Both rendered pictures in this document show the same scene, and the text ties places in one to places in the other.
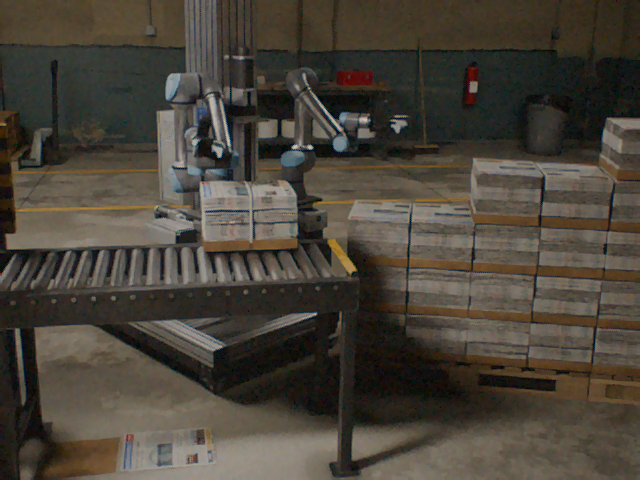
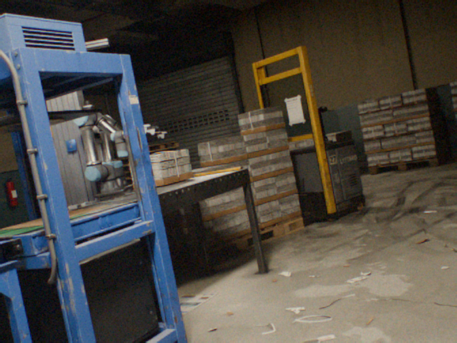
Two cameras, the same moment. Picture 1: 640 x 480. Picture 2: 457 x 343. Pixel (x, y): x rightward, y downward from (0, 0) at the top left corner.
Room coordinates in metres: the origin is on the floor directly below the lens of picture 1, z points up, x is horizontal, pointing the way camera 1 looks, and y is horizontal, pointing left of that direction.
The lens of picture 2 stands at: (0.09, 2.89, 1.01)
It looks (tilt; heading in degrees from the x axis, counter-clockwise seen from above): 3 degrees down; 312
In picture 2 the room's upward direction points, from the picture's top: 11 degrees counter-clockwise
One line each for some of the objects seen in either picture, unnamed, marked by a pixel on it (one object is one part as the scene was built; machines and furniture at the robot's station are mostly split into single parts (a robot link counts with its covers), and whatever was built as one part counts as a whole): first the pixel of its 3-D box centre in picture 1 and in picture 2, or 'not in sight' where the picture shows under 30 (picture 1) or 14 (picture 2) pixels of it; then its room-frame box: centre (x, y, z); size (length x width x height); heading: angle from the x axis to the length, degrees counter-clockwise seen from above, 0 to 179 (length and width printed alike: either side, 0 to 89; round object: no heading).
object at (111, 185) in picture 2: not in sight; (109, 185); (3.53, 0.50, 0.87); 0.15 x 0.15 x 0.10
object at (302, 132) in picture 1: (302, 121); (107, 146); (4.01, 0.11, 1.19); 0.15 x 0.12 x 0.55; 161
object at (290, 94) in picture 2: not in sight; (288, 107); (3.40, -1.89, 1.27); 0.57 x 0.01 x 0.65; 172
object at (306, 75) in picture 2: not in sight; (315, 130); (3.07, -1.82, 0.97); 0.09 x 0.09 x 1.75; 82
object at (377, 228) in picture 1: (466, 295); (222, 208); (3.56, -0.72, 0.42); 1.17 x 0.39 x 0.83; 82
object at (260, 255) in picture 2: (346, 391); (254, 228); (2.68, -0.11, 0.34); 0.06 x 0.06 x 0.68; 11
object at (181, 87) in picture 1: (184, 134); (90, 145); (3.48, 0.63, 1.19); 0.15 x 0.12 x 0.55; 110
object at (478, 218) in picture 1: (501, 209); (224, 160); (3.54, -0.85, 0.86); 0.38 x 0.29 x 0.04; 173
